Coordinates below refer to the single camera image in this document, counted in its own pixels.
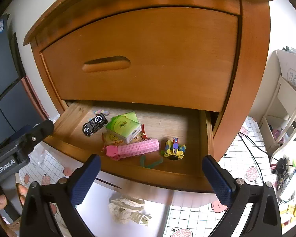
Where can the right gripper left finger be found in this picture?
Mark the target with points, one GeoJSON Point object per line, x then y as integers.
{"type": "Point", "coordinates": [82, 179]}

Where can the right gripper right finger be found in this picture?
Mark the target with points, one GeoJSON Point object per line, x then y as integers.
{"type": "Point", "coordinates": [220, 180]}

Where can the pink comb toy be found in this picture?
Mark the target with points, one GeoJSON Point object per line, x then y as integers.
{"type": "Point", "coordinates": [134, 149]}

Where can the cream lace cloth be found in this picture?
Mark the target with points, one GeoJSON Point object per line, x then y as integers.
{"type": "Point", "coordinates": [127, 208]}

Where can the black toy car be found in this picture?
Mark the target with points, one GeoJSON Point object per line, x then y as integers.
{"type": "Point", "coordinates": [94, 125]}

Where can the green tissue pack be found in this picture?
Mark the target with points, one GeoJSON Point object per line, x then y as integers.
{"type": "Point", "coordinates": [124, 128]}
{"type": "Point", "coordinates": [129, 116]}

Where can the pastel flower hair clip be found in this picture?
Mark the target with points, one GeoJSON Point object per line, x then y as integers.
{"type": "Point", "coordinates": [101, 111]}

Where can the biscuit packet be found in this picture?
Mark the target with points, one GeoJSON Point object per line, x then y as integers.
{"type": "Point", "coordinates": [110, 139]}

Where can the white tray with teal rim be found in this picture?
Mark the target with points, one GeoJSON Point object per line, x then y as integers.
{"type": "Point", "coordinates": [108, 213]}

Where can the clear plastic bag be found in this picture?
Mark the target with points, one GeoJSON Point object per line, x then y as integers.
{"type": "Point", "coordinates": [37, 156]}

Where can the pomegranate patterned grid mat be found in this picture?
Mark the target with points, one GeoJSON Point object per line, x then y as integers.
{"type": "Point", "coordinates": [244, 158]}

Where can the dark monitor screen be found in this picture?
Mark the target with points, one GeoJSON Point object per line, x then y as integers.
{"type": "Point", "coordinates": [19, 104]}

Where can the clutter of small toys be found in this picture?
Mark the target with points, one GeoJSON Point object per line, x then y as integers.
{"type": "Point", "coordinates": [284, 173]}

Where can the open lower wooden drawer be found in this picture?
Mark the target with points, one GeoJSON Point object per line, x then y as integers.
{"type": "Point", "coordinates": [192, 127]}

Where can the white shelf unit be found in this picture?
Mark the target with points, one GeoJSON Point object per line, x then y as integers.
{"type": "Point", "coordinates": [278, 124]}

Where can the wooden nightstand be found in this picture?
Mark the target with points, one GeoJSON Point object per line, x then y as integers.
{"type": "Point", "coordinates": [253, 36]}

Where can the upper wooden drawer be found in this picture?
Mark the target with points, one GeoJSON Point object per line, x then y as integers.
{"type": "Point", "coordinates": [167, 56]}

